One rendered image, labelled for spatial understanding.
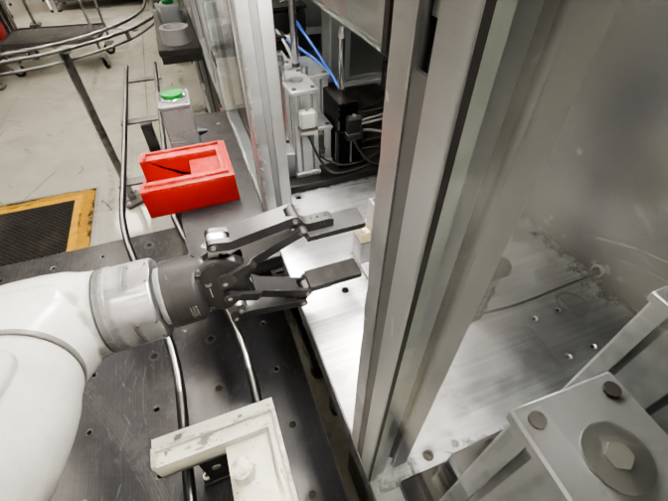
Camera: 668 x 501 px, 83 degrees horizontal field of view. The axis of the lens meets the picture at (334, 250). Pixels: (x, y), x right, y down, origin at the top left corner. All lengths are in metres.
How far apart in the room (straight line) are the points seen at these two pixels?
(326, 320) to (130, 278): 0.24
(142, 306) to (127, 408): 0.40
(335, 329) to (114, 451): 0.43
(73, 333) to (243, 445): 0.22
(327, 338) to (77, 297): 0.28
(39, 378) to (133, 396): 0.45
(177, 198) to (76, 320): 0.34
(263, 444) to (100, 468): 0.34
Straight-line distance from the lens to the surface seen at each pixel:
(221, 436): 0.50
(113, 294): 0.42
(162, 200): 0.70
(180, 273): 0.42
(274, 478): 0.49
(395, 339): 0.20
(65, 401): 0.36
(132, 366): 0.83
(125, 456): 0.76
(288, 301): 0.49
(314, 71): 0.76
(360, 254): 0.56
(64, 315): 0.42
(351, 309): 0.52
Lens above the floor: 1.34
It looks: 46 degrees down
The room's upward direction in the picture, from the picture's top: straight up
